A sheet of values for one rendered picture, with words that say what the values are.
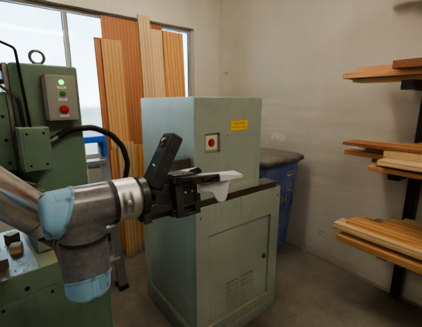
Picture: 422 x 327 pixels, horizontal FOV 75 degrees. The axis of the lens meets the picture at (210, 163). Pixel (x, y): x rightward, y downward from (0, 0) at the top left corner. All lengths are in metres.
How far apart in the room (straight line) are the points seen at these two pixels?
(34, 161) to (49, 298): 0.52
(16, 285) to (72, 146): 0.53
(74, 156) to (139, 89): 1.62
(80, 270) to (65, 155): 0.78
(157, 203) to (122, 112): 2.15
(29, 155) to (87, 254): 0.68
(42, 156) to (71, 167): 0.16
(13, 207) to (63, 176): 0.68
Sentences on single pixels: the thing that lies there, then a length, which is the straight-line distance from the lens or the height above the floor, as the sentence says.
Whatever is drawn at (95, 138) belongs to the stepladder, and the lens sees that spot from 2.02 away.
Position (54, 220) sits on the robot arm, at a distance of 0.46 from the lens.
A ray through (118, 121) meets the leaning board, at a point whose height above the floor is 1.22.
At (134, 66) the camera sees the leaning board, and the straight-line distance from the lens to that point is 2.78.
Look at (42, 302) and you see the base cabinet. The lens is 1.30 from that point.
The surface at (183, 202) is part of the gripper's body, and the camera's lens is 0.53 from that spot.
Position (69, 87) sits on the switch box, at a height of 1.44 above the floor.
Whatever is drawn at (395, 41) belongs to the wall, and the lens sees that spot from 2.34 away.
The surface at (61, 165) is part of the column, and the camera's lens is 1.24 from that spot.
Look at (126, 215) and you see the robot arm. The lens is 0.50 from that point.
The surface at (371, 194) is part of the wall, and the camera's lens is 2.41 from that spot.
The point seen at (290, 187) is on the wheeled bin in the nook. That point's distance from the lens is 2.51.
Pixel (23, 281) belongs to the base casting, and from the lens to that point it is 1.24.
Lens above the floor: 1.39
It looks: 13 degrees down
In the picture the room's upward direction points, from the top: straight up
